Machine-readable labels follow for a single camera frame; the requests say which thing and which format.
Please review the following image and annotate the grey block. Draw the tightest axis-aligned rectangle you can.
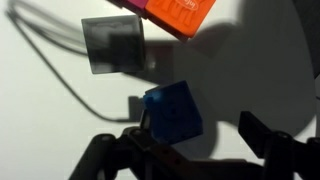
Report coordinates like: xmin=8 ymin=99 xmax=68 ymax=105
xmin=81 ymin=14 xmax=147 ymax=75

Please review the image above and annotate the magenta block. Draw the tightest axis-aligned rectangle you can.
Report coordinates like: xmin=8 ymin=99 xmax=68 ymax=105
xmin=108 ymin=0 xmax=148 ymax=12

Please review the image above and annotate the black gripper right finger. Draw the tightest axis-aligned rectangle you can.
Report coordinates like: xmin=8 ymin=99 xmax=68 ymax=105
xmin=238 ymin=110 xmax=320 ymax=180

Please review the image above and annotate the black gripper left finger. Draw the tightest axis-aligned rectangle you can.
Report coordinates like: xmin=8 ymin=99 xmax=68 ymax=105
xmin=68 ymin=108 xmax=208 ymax=180

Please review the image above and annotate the blue block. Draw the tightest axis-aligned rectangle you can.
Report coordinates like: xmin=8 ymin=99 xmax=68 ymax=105
xmin=142 ymin=79 xmax=205 ymax=145

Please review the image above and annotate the orange block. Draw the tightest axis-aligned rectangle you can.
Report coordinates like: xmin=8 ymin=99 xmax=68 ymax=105
xmin=144 ymin=0 xmax=217 ymax=40

